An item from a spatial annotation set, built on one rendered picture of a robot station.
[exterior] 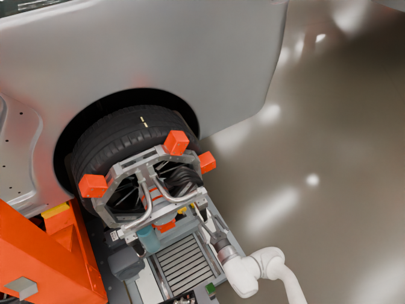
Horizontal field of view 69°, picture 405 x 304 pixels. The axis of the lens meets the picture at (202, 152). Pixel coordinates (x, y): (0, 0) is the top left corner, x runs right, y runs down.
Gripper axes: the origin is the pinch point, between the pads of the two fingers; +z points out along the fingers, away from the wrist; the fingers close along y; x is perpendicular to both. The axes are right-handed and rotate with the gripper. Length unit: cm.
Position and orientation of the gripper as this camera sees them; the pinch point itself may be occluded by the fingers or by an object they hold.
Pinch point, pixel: (203, 213)
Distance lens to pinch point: 145.5
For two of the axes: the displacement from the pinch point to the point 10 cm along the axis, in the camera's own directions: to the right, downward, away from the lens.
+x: -0.6, -5.9, -8.0
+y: 8.8, -4.1, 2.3
